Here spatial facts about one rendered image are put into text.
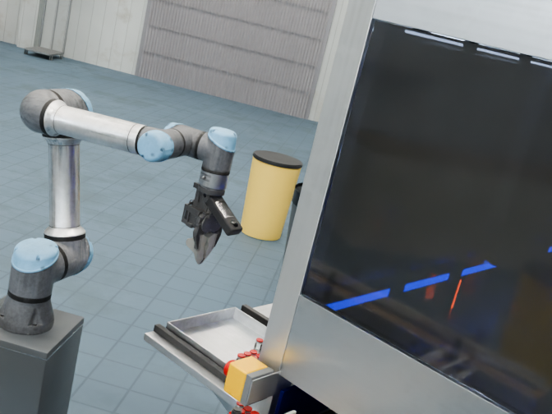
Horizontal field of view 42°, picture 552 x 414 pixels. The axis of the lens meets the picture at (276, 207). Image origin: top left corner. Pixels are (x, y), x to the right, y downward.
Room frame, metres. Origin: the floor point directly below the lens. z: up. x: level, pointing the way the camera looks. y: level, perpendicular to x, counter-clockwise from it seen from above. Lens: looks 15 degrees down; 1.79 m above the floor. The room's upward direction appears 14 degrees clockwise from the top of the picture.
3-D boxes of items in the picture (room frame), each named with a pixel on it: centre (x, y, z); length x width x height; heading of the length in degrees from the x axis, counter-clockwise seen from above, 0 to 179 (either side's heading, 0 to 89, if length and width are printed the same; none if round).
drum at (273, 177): (5.60, 0.07, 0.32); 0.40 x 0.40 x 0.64
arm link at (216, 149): (1.83, 0.18, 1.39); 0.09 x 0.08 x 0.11; 72
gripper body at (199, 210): (1.83, 0.18, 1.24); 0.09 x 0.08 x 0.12; 52
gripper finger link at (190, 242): (1.82, 0.19, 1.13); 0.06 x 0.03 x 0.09; 52
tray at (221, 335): (1.78, 0.00, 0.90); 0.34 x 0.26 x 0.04; 51
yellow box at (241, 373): (1.44, -0.03, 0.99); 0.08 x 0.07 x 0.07; 51
